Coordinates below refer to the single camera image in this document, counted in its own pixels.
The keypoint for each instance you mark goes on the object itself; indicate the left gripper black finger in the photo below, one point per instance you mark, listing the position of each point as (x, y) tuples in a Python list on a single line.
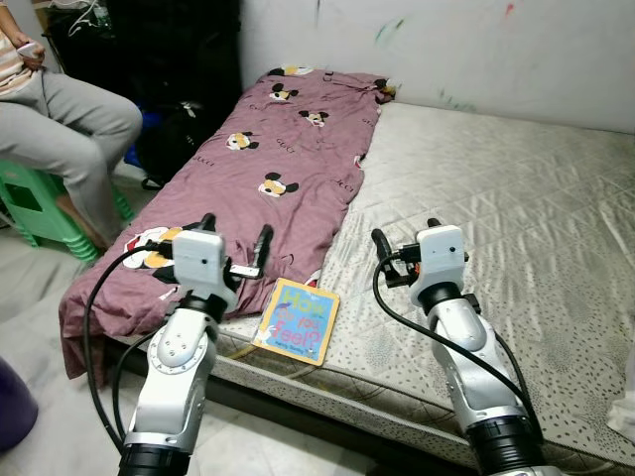
[(207, 224), (264, 253)]

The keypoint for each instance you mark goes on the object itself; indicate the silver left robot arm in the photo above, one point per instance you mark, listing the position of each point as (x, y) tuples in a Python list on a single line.
[(174, 367)]

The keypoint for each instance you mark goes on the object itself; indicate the mauve cartoon mouse quilt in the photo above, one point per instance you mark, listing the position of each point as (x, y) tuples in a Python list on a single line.
[(258, 188)]

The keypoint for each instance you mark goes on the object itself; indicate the green plastic stool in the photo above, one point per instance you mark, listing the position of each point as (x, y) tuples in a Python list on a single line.
[(40, 213)]

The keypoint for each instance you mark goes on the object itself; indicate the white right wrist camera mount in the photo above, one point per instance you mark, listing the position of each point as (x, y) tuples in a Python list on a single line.
[(442, 256)]

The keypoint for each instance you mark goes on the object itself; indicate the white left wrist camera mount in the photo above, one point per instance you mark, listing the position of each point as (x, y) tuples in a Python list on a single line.
[(198, 260)]

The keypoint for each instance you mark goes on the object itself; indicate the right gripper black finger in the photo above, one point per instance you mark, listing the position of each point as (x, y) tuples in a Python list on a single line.
[(382, 248), (434, 224)]

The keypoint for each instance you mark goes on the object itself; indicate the grey quilted mattress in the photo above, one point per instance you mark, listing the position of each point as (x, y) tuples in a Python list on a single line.
[(496, 198)]

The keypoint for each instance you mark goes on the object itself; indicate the blue yellow picture book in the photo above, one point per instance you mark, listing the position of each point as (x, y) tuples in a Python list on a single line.
[(296, 322)]

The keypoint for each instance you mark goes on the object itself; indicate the blue plastic bag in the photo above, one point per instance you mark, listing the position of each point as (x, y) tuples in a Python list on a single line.
[(144, 134)]

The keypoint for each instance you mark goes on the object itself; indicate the person in grey trousers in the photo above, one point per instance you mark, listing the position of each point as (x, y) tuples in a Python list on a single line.
[(69, 129)]

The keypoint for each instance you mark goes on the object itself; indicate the black bag heap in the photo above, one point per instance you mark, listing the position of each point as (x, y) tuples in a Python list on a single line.
[(179, 59)]

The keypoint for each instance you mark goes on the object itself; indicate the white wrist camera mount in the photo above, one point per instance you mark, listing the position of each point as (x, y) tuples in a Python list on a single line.
[(442, 256), (198, 260)]

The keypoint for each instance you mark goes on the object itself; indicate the purple waste bin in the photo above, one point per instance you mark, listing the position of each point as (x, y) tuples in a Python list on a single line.
[(15, 397)]

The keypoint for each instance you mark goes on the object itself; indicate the person's right hand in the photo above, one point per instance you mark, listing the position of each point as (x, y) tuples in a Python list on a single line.
[(35, 59)]

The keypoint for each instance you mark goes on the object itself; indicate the white hand controller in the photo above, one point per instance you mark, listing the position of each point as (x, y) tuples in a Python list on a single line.
[(24, 48)]

